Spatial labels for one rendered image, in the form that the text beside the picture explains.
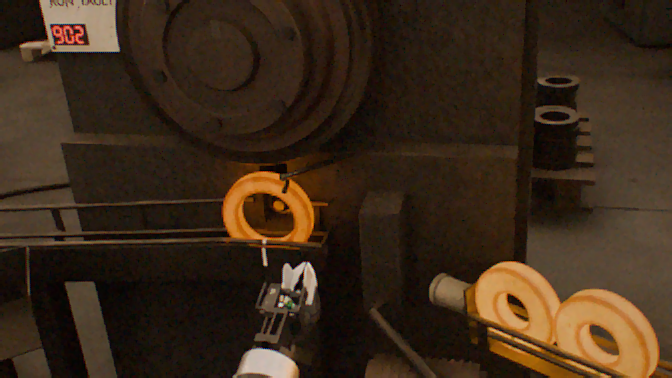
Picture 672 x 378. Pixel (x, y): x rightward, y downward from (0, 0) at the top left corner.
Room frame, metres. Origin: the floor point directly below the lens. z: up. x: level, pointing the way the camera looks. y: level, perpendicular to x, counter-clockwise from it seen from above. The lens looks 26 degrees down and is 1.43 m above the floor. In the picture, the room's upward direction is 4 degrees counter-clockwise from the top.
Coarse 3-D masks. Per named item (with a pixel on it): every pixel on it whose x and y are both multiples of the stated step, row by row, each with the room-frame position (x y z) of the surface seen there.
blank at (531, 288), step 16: (496, 272) 1.01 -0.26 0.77; (512, 272) 0.99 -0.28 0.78; (528, 272) 0.99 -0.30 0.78; (480, 288) 1.04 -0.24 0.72; (496, 288) 1.01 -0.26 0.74; (512, 288) 0.99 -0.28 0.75; (528, 288) 0.97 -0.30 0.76; (544, 288) 0.96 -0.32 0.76; (480, 304) 1.04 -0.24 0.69; (496, 304) 1.02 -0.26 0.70; (528, 304) 0.97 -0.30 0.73; (544, 304) 0.94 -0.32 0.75; (560, 304) 0.96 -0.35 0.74; (496, 320) 1.01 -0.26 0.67; (512, 320) 1.01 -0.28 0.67; (544, 320) 0.94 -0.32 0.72; (544, 336) 0.94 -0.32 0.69
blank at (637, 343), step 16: (576, 304) 0.90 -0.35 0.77; (592, 304) 0.88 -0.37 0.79; (608, 304) 0.87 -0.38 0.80; (624, 304) 0.87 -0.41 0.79; (560, 320) 0.92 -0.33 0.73; (576, 320) 0.90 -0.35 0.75; (592, 320) 0.88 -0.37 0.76; (608, 320) 0.86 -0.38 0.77; (624, 320) 0.84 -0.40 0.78; (640, 320) 0.85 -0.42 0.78; (560, 336) 0.92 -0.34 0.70; (576, 336) 0.90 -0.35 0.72; (624, 336) 0.84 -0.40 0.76; (640, 336) 0.83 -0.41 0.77; (576, 352) 0.90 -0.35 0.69; (592, 352) 0.89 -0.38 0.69; (624, 352) 0.84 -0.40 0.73; (640, 352) 0.82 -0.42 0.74; (656, 352) 0.83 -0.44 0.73; (624, 368) 0.84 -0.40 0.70; (640, 368) 0.82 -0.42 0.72
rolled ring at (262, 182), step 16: (256, 176) 1.30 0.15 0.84; (272, 176) 1.30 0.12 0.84; (240, 192) 1.30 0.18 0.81; (256, 192) 1.29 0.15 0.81; (272, 192) 1.28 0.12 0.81; (288, 192) 1.28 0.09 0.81; (304, 192) 1.30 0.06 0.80; (224, 208) 1.31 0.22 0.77; (240, 208) 1.32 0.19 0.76; (304, 208) 1.27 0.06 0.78; (240, 224) 1.31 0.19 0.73; (304, 224) 1.27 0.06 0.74; (288, 240) 1.28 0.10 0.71; (304, 240) 1.27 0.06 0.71
